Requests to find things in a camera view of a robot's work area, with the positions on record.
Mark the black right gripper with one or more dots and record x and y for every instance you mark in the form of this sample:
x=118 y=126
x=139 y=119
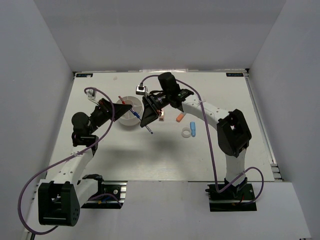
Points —
x=151 y=112

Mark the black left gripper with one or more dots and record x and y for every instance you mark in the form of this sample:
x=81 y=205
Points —
x=106 y=107

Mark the red ballpoint pen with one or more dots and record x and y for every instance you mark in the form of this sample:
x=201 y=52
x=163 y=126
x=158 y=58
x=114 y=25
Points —
x=121 y=99

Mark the orange grey marker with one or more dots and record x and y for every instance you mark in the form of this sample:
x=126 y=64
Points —
x=180 y=117

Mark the white tape roll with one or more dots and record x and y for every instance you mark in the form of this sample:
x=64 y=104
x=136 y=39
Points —
x=186 y=132

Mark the light blue marker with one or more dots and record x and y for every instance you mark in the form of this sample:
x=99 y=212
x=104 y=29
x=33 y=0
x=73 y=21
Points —
x=193 y=128

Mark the blue pen cap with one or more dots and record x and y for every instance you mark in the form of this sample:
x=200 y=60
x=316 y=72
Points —
x=135 y=114

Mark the blue ballpoint pen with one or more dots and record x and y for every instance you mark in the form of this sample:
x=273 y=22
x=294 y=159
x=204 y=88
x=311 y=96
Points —
x=150 y=131

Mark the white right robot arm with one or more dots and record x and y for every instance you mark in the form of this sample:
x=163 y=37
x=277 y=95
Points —
x=233 y=133

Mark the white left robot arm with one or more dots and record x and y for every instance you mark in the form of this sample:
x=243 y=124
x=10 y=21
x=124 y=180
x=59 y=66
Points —
x=61 y=198

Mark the white round divided container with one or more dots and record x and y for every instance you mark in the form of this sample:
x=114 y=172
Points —
x=128 y=119

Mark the left black corner label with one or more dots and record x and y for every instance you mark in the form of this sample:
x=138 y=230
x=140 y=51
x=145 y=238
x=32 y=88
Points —
x=84 y=75

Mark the black corner label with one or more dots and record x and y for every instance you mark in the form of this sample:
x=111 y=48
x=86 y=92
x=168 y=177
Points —
x=84 y=75
x=234 y=74

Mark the right black corner label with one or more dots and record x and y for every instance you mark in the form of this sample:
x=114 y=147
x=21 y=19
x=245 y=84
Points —
x=234 y=74

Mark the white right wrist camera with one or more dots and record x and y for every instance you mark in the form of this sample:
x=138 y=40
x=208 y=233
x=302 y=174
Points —
x=141 y=90

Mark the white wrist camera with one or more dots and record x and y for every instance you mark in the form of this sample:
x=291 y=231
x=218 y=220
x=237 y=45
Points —
x=91 y=96
x=141 y=90

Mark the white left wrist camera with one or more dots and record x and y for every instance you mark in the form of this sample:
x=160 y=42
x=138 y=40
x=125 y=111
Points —
x=91 y=96

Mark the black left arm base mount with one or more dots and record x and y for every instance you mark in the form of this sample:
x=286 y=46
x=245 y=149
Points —
x=107 y=191

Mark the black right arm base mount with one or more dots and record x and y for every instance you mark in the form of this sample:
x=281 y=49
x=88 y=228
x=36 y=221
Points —
x=228 y=202

